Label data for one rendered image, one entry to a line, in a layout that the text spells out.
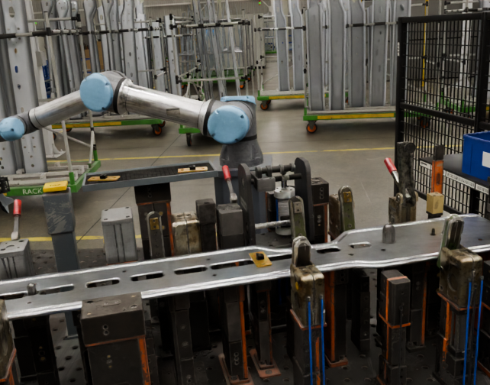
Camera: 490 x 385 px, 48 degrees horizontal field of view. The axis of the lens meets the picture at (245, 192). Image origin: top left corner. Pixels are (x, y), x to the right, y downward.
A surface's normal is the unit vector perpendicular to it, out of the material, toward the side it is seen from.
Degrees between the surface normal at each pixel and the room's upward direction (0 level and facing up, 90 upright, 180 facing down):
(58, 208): 90
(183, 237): 90
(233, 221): 90
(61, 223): 90
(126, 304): 0
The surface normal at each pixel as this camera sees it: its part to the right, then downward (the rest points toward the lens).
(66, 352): -0.06, -0.96
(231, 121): -0.04, 0.33
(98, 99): -0.29, 0.25
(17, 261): 0.22, 0.27
